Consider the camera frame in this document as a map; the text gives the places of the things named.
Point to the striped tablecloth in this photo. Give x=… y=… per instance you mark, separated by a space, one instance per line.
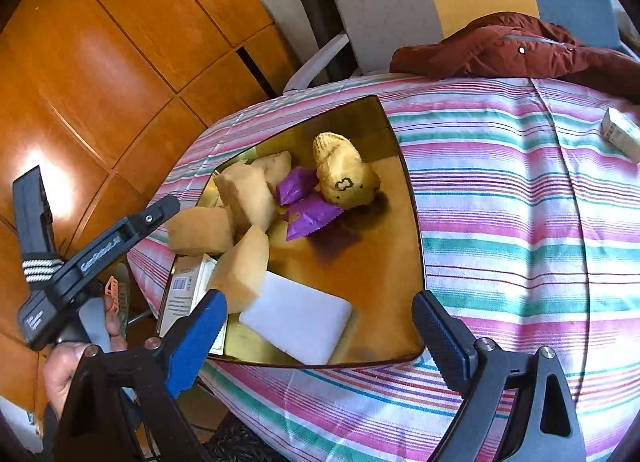
x=510 y=242

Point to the black rolled mat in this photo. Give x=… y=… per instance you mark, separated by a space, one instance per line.
x=315 y=6

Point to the yellow plush toy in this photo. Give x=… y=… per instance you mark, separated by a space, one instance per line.
x=345 y=171

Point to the person's left hand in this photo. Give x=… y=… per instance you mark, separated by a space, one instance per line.
x=60 y=372

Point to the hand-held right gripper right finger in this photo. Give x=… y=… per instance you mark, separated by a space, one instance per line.
x=440 y=337

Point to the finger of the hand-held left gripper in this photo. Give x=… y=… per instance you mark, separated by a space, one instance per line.
x=155 y=214

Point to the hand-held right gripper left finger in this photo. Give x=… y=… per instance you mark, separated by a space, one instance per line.
x=192 y=342

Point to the purple snack packet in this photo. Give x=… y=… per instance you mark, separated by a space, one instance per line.
x=312 y=217
x=295 y=184

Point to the yellow sponge piece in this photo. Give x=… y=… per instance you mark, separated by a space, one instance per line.
x=242 y=267
x=278 y=166
x=247 y=197
x=200 y=232

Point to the gold metal tray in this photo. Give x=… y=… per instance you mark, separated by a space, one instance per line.
x=370 y=262

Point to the dark red jacket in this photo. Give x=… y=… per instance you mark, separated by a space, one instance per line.
x=500 y=54

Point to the orange sandal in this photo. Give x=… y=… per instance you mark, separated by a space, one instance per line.
x=115 y=292

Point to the wooden wardrobe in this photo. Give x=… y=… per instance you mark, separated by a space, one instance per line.
x=100 y=56

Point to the white foam block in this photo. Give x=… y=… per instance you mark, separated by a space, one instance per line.
x=297 y=317

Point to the white carton box green print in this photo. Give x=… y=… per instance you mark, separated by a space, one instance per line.
x=185 y=287

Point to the small white carton box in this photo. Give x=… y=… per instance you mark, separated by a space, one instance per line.
x=622 y=134

